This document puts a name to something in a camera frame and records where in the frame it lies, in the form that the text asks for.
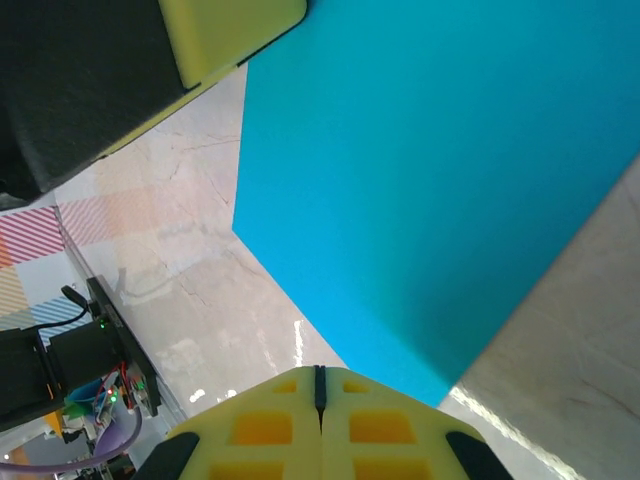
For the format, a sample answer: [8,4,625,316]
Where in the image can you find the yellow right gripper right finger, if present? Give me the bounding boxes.
[319,365,516,480]

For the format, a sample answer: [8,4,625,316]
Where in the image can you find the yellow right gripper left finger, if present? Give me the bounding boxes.
[130,365,325,480]

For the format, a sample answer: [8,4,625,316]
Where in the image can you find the small circuit board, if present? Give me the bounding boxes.
[94,369,151,426]

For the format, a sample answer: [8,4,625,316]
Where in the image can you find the thin black cable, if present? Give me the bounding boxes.
[37,284,99,334]

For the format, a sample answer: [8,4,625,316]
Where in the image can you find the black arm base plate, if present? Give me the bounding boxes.
[85,275,162,419]

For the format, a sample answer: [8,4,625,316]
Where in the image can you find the purple cable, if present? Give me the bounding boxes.
[0,407,145,476]

